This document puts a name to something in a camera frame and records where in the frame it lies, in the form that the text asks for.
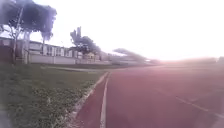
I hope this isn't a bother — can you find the large dark tree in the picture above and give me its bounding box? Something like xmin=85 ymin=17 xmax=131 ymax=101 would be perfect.
xmin=0 ymin=0 xmax=58 ymax=64

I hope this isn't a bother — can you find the pale kerb strip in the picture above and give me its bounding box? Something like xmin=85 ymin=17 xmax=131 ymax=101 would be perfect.
xmin=65 ymin=71 xmax=111 ymax=128

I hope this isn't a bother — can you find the grey boundary wall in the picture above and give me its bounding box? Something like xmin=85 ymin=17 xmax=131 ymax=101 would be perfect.
xmin=27 ymin=53 xmax=108 ymax=66

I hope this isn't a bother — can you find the roofed grandstand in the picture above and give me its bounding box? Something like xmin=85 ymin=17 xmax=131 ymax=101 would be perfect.
xmin=109 ymin=47 xmax=161 ymax=66

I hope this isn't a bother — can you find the long pale building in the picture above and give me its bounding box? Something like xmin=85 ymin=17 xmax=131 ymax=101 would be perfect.
xmin=0 ymin=36 xmax=111 ymax=65

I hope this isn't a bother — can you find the red running track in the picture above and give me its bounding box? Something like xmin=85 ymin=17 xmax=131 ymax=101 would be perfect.
xmin=73 ymin=63 xmax=224 ymax=128

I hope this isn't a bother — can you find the grass field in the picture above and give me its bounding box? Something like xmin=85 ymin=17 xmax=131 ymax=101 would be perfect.
xmin=0 ymin=62 xmax=111 ymax=128

